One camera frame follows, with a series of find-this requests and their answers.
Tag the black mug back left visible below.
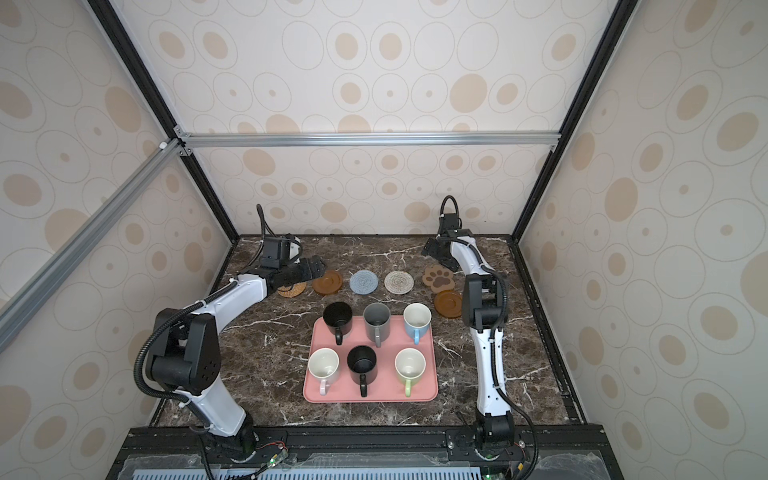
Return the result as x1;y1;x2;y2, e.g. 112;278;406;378
323;301;353;346

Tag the grey mug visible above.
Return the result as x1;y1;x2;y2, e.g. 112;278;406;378
363;303;391;348

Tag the pink tray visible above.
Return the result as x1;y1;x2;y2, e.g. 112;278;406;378
302;315;439;404

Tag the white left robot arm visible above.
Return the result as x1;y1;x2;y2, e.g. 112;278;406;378
133;256;326;438

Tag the silver aluminium rail back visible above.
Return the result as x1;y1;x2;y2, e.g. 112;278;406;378
180;131;561;149

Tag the multicolour woven coaster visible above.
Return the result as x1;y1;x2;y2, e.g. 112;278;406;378
384;271;414;295

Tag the black mug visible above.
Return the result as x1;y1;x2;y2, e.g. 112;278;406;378
323;301;353;346
347;345;378;398

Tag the silver aluminium rail left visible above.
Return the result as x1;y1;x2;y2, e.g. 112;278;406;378
1;139;182;349

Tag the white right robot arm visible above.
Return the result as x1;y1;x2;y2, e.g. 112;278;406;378
423;234;539;479

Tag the white mug green handle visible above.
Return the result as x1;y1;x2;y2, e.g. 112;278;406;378
395;348;427;398

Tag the black corner frame post left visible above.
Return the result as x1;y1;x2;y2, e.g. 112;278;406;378
86;0;240;244

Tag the black mug front centre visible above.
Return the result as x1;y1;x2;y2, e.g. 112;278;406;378
347;345;378;398

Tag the grey woven coaster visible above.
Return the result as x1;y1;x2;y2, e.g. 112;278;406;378
349;270;379;295

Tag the rattan woven coaster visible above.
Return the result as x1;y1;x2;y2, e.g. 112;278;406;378
277;282;307;298

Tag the white mug pink handle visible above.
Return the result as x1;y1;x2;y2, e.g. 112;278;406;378
308;348;340;396

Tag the black corner frame post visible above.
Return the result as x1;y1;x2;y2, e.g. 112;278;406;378
86;0;240;244
510;0;638;245

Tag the silver aluminium rail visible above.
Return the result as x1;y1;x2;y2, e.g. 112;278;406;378
180;131;561;149
1;139;182;349

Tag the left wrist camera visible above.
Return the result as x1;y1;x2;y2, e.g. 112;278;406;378
260;235;303;269

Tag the brown wooden coaster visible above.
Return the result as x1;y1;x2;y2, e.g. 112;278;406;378
434;291;463;319
312;270;343;296

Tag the black corner frame post right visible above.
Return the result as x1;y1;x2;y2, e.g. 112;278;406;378
510;0;638;245

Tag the light blue mug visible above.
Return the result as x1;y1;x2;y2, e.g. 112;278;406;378
403;303;432;345

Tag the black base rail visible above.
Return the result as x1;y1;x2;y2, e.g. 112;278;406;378
107;425;623;479

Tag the paw print coaster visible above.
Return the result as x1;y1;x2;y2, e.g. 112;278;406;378
422;265;456;294

